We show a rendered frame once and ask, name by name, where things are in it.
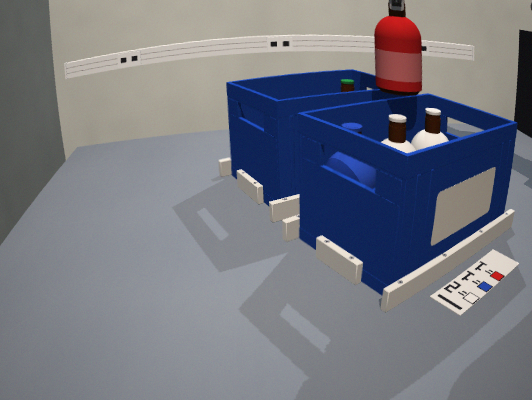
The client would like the blue plastic crate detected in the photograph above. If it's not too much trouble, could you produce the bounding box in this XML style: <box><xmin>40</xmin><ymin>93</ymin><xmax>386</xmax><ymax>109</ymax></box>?
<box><xmin>297</xmin><ymin>93</ymin><xmax>514</xmax><ymax>295</ymax></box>
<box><xmin>226</xmin><ymin>69</ymin><xmax>399</xmax><ymax>206</ymax></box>

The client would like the white paper pick list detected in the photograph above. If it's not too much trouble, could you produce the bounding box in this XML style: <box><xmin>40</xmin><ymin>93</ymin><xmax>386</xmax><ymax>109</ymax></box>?
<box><xmin>430</xmin><ymin>250</ymin><xmax>519</xmax><ymax>316</ymax></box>

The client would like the blue labelled bottle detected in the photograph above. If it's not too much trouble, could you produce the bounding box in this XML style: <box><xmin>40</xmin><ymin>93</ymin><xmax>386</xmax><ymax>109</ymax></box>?
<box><xmin>325</xmin><ymin>123</ymin><xmax>376</xmax><ymax>189</ymax></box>

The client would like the green bottle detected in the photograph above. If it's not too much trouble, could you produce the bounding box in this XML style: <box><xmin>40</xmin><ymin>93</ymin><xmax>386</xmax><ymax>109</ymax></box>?
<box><xmin>341</xmin><ymin>79</ymin><xmax>354</xmax><ymax>92</ymax></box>

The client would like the red bottle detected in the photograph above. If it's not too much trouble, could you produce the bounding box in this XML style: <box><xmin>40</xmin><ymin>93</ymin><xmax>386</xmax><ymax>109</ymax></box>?
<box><xmin>374</xmin><ymin>2</ymin><xmax>422</xmax><ymax>96</ymax></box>

